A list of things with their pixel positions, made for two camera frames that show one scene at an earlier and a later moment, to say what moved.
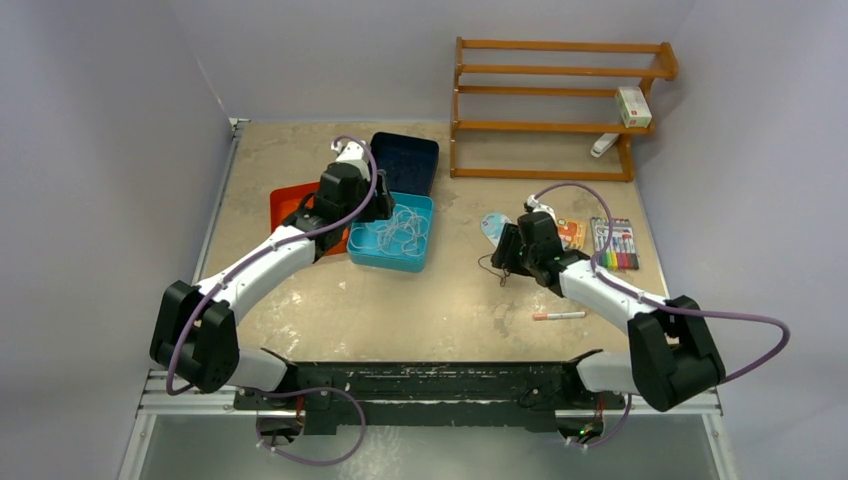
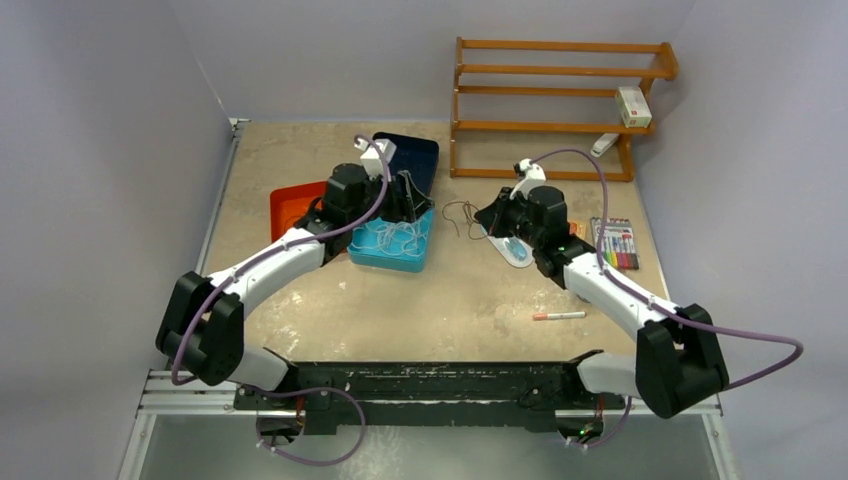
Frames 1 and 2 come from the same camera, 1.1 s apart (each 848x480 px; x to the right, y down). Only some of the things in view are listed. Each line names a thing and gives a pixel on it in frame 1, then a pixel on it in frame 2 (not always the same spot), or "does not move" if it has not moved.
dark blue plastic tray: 410,162 does not move
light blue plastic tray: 400,243 does not move
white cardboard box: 634,107 does not move
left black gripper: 380,203 → 405,204
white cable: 403,231 does not move
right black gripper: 504,257 → 493,218
